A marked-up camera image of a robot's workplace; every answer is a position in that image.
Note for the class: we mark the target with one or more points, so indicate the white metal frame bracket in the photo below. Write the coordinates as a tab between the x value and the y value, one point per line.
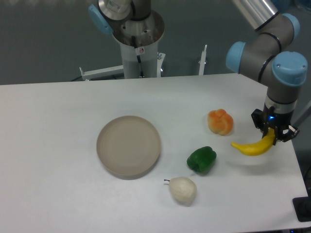
101	73

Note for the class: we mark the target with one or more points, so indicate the green toy bell pepper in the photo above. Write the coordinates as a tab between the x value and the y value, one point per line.
202	159

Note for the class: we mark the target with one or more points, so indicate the yellow toy banana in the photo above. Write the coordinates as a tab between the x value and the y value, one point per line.
257	148

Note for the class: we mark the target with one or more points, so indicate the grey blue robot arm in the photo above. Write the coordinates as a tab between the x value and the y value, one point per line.
265	61

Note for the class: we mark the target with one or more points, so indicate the orange toy bread roll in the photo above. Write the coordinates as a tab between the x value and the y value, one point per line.
220	122

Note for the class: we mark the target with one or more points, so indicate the white upright frame post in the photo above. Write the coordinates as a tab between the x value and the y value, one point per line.
202	62

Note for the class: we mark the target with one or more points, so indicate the blue plastic bag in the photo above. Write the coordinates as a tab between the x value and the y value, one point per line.
282	3

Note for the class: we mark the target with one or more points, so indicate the black device at edge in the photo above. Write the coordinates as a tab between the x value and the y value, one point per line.
302	206

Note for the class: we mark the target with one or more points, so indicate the beige round plate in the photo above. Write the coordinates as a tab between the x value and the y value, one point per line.
129	147

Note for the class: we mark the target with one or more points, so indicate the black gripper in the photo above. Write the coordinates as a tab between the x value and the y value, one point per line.
275	116

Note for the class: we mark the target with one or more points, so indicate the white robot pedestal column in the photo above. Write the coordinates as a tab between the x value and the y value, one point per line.
138	42

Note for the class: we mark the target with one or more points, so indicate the white toy pear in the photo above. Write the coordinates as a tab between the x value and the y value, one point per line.
182	189

